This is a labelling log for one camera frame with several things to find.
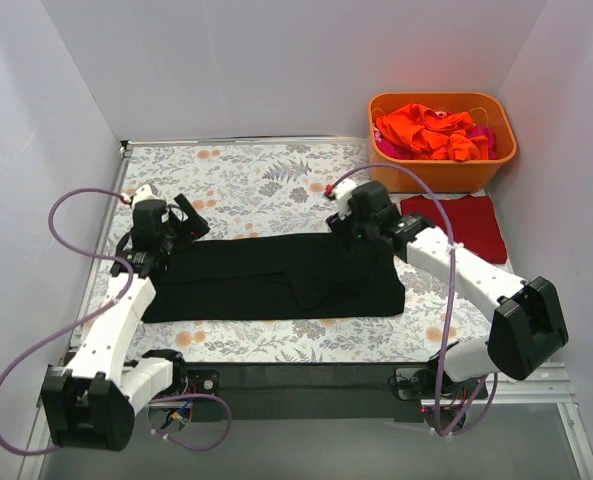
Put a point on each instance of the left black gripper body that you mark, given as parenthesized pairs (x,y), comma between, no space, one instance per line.
(177,226)

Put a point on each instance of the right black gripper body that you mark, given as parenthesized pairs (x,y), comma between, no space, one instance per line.
(346,229)

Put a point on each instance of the black t shirt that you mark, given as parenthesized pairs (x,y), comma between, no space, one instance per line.
(289,277)

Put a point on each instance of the orange t shirt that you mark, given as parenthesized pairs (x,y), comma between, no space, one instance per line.
(421,129)

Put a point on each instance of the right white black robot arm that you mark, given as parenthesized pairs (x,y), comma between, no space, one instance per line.
(526,317)

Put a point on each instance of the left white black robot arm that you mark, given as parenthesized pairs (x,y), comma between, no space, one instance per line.
(93,402)

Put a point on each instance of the floral patterned table mat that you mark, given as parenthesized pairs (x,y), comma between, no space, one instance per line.
(247,191)

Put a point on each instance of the folded dark red t shirt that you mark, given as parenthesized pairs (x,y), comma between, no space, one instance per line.
(473,221)

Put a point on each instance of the orange plastic laundry basket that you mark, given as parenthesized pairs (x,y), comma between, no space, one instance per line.
(449,176)

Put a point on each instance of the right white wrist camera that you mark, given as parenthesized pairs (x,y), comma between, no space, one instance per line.
(340,195)

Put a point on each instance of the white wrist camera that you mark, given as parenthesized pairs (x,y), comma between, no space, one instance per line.
(142,193)
(340,195)

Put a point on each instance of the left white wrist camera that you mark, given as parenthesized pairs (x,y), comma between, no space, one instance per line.
(142,193)

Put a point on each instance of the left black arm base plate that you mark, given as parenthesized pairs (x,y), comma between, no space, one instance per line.
(201,381)

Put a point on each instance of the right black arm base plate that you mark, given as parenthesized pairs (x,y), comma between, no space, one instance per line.
(416,383)

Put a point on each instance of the aluminium frame rail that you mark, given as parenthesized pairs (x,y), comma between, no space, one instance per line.
(343,421)

